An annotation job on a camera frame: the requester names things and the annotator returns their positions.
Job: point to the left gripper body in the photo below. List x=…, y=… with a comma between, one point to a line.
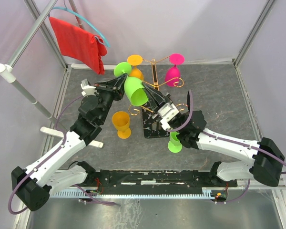
x=106, y=97

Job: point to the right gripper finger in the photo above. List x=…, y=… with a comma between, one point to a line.
x=155, y=95
x=153, y=106

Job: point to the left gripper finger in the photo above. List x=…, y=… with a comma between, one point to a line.
x=107, y=86
x=119, y=90

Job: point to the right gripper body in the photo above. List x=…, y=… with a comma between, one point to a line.
x=176, y=124

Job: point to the green goblet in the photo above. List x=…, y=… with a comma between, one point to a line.
x=133, y=86
x=174, y=144

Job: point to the gold wine glass rack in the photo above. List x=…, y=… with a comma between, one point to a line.
x=151, y=129

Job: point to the magenta goblet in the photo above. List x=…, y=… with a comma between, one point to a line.
x=173, y=75

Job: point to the orange goblet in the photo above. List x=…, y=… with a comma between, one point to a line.
x=135, y=60
x=121, y=121

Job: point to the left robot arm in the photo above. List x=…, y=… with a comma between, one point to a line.
x=32, y=185

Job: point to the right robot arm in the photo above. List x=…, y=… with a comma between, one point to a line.
x=259, y=160

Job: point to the green goblet front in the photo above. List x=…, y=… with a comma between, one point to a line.
x=174, y=144

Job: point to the red cloth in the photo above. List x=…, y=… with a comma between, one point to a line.
x=79, y=44

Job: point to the white clothes stand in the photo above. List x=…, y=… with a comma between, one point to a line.
x=38, y=70

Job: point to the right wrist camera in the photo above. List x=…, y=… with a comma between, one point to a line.
x=166, y=114

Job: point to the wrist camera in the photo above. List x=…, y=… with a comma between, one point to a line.
x=166, y=114
x=87, y=89

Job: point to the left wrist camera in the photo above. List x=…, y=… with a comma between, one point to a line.
x=87, y=89

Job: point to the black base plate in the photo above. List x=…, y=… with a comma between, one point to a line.
x=191, y=178

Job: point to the white cable duct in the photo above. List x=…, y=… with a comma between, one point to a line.
x=154, y=191

